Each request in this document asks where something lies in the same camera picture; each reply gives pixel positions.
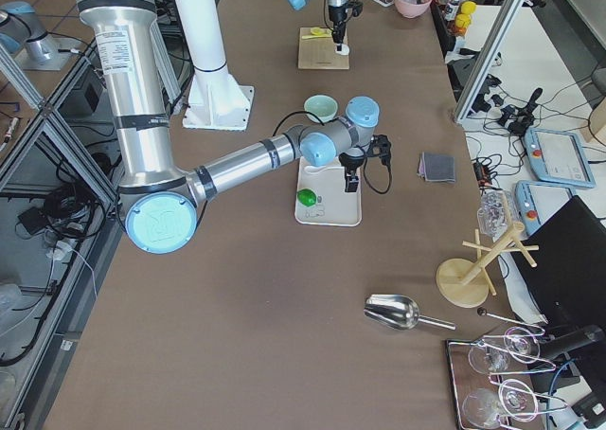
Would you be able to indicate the wooden mug tree stand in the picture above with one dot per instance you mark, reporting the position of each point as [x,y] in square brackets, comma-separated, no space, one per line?
[467,284]

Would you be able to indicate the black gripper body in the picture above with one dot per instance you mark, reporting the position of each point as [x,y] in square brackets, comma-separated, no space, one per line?
[350,165]
[337,17]

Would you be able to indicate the lower wine glass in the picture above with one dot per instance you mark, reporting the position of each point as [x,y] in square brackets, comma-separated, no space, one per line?
[512,401]

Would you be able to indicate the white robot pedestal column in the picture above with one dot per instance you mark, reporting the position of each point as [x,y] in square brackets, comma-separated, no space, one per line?
[215,100]

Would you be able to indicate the upper teach pendant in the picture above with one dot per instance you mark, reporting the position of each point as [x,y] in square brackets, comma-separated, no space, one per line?
[558,157]

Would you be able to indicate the clear plastic container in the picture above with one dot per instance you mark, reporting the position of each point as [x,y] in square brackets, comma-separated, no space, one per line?
[496,211]

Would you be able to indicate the metal scoop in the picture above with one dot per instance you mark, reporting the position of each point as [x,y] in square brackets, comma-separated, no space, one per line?
[400,312]

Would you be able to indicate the white steamed bun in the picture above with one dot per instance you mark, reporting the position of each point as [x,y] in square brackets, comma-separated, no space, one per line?
[342,49]

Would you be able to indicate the wooden cutting board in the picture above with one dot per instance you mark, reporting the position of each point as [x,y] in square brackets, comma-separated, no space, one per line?
[319,54]

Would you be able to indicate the green lime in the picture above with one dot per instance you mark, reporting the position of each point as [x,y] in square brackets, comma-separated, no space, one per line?
[306,197]

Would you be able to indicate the pink bowl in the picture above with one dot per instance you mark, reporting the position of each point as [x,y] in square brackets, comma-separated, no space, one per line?
[411,8]

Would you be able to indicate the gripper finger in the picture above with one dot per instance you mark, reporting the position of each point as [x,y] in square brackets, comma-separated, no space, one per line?
[336,36]
[352,182]

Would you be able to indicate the yellow plastic knife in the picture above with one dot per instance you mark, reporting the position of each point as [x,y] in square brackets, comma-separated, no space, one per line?
[311,36]

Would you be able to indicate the cream rabbit tray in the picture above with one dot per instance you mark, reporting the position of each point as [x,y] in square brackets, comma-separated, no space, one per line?
[334,207]

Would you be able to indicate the aluminium frame post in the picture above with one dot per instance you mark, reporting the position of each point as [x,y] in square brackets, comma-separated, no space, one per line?
[480,70]

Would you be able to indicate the teach pendant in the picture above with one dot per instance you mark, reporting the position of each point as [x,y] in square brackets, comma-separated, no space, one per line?
[558,157]
[537,202]

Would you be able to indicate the grey folded cloth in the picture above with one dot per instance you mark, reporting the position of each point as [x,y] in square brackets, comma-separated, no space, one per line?
[435,167]

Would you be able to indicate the white ceramic spoon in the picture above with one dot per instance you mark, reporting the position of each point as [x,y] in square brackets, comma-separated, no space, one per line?
[315,170]

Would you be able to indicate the lower teach pendant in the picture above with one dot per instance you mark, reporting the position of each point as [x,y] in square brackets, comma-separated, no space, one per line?
[537,202]

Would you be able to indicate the upper wine glass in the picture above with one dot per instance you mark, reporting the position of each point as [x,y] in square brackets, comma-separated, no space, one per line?
[501,353]

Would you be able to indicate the black wine glass rack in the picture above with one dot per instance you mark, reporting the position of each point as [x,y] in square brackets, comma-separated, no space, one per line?
[541,376]

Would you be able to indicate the light green bowl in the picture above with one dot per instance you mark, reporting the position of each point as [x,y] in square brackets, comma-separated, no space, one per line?
[320,108]

